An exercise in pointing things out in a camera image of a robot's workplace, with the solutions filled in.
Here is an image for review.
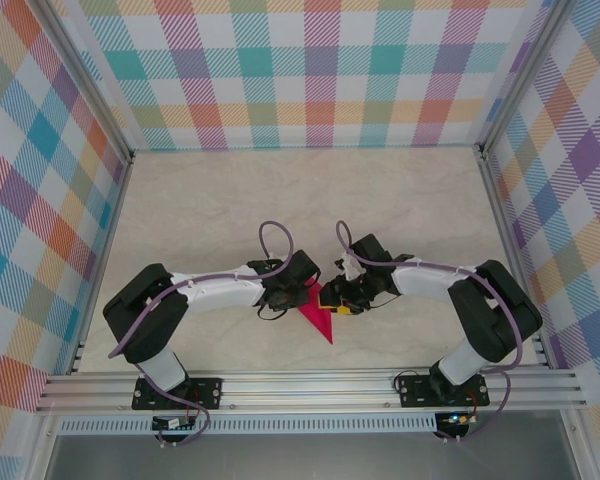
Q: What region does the pink paper sheet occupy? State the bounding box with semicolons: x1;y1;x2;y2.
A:
294;282;338;346

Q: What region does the grey metal plate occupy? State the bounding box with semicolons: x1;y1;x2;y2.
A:
44;432;581;480

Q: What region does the left circuit board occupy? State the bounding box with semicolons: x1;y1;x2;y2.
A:
152;416;199;431

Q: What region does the thin black right gripper wire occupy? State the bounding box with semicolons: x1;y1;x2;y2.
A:
364;292;402;311

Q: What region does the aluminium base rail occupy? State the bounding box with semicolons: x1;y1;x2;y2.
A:
34;369;589;414

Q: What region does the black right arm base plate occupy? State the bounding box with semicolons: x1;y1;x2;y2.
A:
396;372;490;409

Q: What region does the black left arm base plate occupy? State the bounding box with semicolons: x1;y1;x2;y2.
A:
131;377;224;412

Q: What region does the slotted grey cable duct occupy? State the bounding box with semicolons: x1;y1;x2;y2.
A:
57;417;439;435

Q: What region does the aluminium side rail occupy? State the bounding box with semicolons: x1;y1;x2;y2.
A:
474;144;554;369
67;149;136;376

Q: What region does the aluminium frame post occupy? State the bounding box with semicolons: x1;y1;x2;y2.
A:
32;0;136;161
477;0;579;154

